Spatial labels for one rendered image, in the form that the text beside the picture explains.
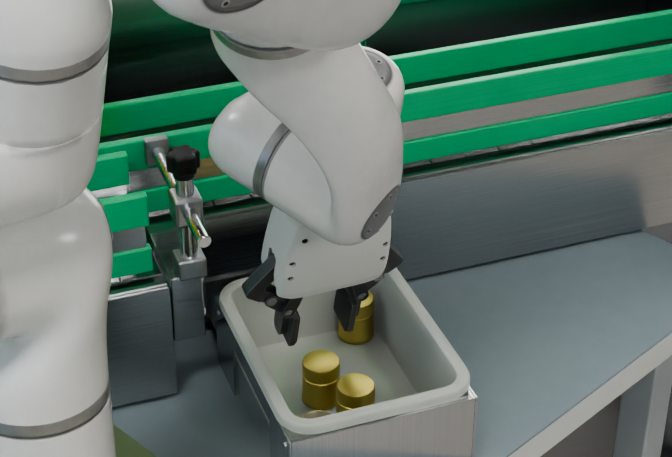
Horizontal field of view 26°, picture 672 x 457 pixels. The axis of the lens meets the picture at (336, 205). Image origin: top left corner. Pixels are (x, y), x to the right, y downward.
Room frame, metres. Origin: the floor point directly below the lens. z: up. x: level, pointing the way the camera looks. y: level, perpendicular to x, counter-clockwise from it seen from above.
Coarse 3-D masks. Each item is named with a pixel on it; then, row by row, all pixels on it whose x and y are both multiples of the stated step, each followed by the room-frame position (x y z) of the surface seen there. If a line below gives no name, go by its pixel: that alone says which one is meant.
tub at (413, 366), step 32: (224, 288) 1.10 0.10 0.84; (384, 288) 1.13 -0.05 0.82; (256, 320) 1.11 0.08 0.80; (320, 320) 1.13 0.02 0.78; (384, 320) 1.12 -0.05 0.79; (416, 320) 1.06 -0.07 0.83; (256, 352) 1.01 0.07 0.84; (288, 352) 1.10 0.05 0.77; (352, 352) 1.10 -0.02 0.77; (384, 352) 1.10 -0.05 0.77; (416, 352) 1.05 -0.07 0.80; (448, 352) 1.01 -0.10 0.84; (288, 384) 1.05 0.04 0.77; (384, 384) 1.05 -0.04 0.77; (416, 384) 1.04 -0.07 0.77; (448, 384) 0.99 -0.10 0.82; (288, 416) 0.92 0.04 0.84; (352, 416) 0.92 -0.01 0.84; (384, 416) 0.93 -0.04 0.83
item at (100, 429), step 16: (96, 416) 0.74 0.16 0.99; (112, 416) 0.77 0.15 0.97; (80, 432) 0.73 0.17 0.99; (96, 432) 0.74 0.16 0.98; (112, 432) 0.76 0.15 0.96; (0, 448) 0.72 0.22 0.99; (16, 448) 0.72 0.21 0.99; (32, 448) 0.72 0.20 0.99; (48, 448) 0.72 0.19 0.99; (64, 448) 0.72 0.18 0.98; (80, 448) 0.73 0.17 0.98; (96, 448) 0.74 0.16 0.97; (112, 448) 0.76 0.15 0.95
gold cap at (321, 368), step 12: (312, 360) 1.03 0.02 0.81; (324, 360) 1.03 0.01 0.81; (336, 360) 1.03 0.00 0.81; (312, 372) 1.02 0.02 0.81; (324, 372) 1.01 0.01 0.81; (336, 372) 1.02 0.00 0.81; (312, 384) 1.02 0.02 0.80; (324, 384) 1.02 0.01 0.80; (336, 384) 1.02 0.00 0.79; (312, 396) 1.02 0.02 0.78; (324, 396) 1.01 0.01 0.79; (312, 408) 1.02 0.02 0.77; (324, 408) 1.01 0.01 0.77
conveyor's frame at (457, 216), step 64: (640, 128) 1.34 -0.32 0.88; (448, 192) 1.25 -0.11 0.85; (512, 192) 1.28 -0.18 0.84; (576, 192) 1.30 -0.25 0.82; (640, 192) 1.33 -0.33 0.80; (256, 256) 1.18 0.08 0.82; (448, 256) 1.25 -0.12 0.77; (512, 256) 1.28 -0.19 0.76; (128, 320) 1.04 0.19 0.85; (128, 384) 1.04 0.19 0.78
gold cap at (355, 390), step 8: (344, 376) 1.01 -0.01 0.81; (352, 376) 1.01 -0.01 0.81; (360, 376) 1.01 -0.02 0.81; (344, 384) 1.00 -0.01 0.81; (352, 384) 1.00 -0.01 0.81; (360, 384) 1.00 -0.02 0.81; (368, 384) 1.00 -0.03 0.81; (336, 392) 1.00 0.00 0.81; (344, 392) 0.99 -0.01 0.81; (352, 392) 0.99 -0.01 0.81; (360, 392) 0.99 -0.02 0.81; (368, 392) 0.99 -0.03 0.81; (336, 400) 1.00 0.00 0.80; (344, 400) 0.98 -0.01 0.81; (352, 400) 0.98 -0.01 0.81; (360, 400) 0.98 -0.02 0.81; (368, 400) 0.98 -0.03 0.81; (336, 408) 1.00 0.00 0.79; (344, 408) 0.98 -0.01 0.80; (352, 408) 0.98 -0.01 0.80
